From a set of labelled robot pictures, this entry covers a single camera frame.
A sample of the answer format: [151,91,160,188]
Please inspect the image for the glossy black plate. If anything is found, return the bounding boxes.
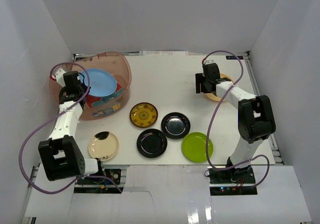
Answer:
[136,128,168,159]
[161,112,191,140]

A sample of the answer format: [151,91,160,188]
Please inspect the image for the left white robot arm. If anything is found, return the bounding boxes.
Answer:
[38,68,106,183]

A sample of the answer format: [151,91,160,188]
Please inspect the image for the papers at table back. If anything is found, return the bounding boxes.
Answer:
[139,51,189,56]

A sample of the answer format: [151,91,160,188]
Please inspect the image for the cream plate with ink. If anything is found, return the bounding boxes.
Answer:
[88,131,120,161]

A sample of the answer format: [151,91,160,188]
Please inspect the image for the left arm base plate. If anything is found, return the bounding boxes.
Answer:
[76,169,122,190]

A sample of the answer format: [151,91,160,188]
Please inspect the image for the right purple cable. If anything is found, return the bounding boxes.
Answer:
[201,50,271,189]

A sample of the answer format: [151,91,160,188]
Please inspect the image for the glossy black plate lower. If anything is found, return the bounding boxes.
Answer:
[136,128,168,159]

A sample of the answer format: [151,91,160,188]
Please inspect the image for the red and teal flower plate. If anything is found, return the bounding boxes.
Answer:
[85,83,124,108]

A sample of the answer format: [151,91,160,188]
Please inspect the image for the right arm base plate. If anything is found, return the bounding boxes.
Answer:
[204,168,258,196]

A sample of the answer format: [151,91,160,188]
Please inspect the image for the peach orange plate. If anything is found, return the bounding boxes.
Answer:
[205,73,234,102]

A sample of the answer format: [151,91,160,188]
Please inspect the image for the blue table label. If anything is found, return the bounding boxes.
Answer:
[226,56,244,60]

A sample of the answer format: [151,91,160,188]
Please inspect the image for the lime green plate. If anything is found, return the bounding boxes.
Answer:
[181,132,207,163]

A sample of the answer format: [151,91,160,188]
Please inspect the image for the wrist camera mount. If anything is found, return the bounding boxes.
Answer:
[51,68,66,87]
[202,59,215,65]

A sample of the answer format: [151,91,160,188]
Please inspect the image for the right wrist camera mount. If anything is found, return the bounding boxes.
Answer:
[202,59,215,65]

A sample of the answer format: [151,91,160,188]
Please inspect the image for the yellow patterned brown plate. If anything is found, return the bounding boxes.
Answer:
[129,102,159,128]

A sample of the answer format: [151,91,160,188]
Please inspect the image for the glossy black plate upper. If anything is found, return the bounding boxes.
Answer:
[161,112,191,140]

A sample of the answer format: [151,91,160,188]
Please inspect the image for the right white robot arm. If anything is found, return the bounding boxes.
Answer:
[195,60,276,183]

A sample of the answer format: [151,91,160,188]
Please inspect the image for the light blue plate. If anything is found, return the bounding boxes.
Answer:
[80,68,117,97]

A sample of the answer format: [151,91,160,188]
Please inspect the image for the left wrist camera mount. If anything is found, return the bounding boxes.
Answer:
[51,68,66,87]

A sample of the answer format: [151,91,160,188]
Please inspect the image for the pink translucent plastic bin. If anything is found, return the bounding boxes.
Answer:
[49,51,133,121]

